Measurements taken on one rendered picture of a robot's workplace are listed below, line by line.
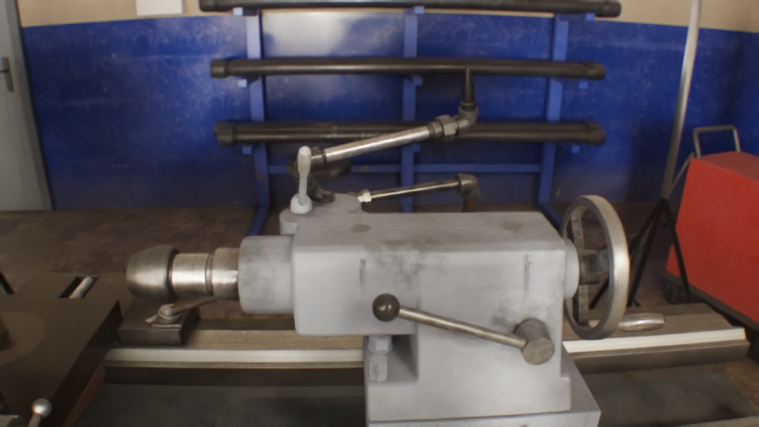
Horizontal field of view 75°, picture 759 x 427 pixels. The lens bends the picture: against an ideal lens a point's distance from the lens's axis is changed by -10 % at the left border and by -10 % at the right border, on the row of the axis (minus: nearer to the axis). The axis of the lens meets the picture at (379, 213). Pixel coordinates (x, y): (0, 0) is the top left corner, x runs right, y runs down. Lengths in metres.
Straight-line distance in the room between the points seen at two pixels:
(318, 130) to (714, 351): 2.62
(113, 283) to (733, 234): 2.51
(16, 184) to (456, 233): 4.11
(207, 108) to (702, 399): 3.39
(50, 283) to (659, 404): 1.36
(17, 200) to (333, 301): 4.08
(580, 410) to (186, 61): 3.46
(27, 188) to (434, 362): 4.08
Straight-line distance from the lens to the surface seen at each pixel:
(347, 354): 1.05
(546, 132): 3.55
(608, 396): 1.22
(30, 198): 4.62
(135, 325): 1.16
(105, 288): 1.32
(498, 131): 3.46
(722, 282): 2.93
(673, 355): 1.22
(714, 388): 1.34
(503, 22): 3.84
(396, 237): 0.75
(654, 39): 4.28
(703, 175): 2.89
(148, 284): 0.82
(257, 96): 3.69
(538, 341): 0.74
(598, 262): 0.82
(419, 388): 0.77
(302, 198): 0.81
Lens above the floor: 1.48
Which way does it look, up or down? 23 degrees down
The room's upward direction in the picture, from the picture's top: straight up
